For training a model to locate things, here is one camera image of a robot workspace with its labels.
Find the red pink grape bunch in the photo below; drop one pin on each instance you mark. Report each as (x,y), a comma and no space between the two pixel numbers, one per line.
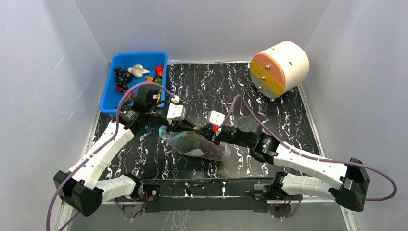
(128,94)

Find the black base frame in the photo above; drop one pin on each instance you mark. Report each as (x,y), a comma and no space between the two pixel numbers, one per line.
(212,194)

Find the white toy garlic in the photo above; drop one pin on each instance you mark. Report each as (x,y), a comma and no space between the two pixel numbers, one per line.
(138,71)

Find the black toy grape bunch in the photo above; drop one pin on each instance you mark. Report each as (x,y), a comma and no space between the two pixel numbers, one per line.
(122,78)

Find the blue plastic bin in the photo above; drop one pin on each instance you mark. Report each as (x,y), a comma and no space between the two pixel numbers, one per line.
(149,60)

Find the clear zip top bag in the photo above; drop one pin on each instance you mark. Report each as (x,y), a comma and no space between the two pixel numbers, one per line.
(173,138)

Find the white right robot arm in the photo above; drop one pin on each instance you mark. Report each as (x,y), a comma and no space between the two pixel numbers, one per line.
(345,183)

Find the green toy lettuce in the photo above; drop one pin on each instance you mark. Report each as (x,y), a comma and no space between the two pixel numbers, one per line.
(189,143)

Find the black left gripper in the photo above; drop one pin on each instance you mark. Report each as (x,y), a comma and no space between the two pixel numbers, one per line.
(184,124)

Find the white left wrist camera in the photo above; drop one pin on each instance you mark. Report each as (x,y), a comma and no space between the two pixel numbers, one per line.
(176,110)

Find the cylindrical drawer box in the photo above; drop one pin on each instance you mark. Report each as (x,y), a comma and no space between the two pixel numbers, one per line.
(278,69)

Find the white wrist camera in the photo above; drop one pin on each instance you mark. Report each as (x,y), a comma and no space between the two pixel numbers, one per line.
(176,110)
(214,120)

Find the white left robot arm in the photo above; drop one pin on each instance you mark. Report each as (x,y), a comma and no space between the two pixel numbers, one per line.
(80,186)

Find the dark purple grape bunch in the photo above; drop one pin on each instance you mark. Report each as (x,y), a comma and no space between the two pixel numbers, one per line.
(211,151)

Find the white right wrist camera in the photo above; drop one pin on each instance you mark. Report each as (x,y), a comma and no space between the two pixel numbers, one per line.
(214,120)

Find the dark mangosteen with green top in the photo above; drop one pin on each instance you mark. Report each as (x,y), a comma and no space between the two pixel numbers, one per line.
(158,79)

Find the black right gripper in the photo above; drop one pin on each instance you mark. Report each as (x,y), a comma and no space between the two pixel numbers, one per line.
(211,132)

